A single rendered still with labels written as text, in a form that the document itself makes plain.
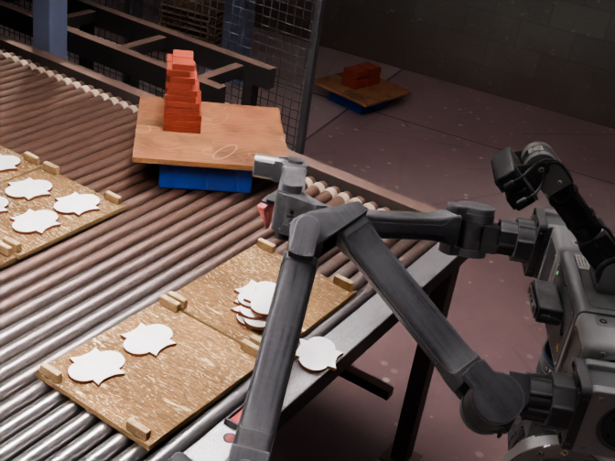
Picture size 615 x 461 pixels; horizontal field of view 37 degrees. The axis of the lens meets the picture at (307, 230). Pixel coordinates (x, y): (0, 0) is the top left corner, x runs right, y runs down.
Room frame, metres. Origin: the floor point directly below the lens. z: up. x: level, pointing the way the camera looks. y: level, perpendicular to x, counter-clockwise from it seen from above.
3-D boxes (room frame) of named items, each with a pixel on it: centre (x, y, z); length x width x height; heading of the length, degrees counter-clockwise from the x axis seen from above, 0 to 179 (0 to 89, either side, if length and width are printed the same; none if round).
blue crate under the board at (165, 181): (2.76, 0.38, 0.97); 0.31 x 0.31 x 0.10; 11
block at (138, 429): (1.45, 0.29, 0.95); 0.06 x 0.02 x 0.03; 59
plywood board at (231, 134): (2.83, 0.37, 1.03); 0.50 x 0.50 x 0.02; 11
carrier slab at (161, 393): (1.68, 0.30, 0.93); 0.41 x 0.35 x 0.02; 149
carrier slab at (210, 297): (2.04, 0.09, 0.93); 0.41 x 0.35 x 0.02; 150
